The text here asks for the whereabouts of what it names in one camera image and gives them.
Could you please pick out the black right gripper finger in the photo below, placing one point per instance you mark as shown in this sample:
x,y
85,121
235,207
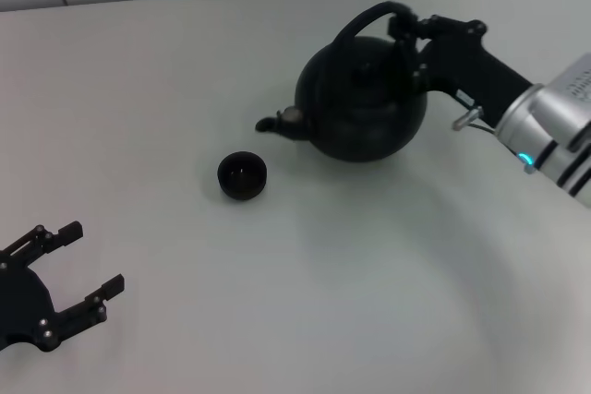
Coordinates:
x,y
401,27
413,62

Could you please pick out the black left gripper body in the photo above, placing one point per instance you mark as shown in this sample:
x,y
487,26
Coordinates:
x,y
23,306

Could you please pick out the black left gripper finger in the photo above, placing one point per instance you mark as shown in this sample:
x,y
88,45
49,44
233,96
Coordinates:
x,y
113,287
69,232

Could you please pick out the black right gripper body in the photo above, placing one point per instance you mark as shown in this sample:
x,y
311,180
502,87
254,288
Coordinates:
x,y
466,68

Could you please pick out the small black teacup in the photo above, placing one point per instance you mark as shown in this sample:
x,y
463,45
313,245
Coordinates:
x,y
242,189

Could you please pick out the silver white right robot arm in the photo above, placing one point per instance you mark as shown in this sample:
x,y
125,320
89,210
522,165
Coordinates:
x,y
522,126

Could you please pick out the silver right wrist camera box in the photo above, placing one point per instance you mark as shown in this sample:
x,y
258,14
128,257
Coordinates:
x,y
568,94

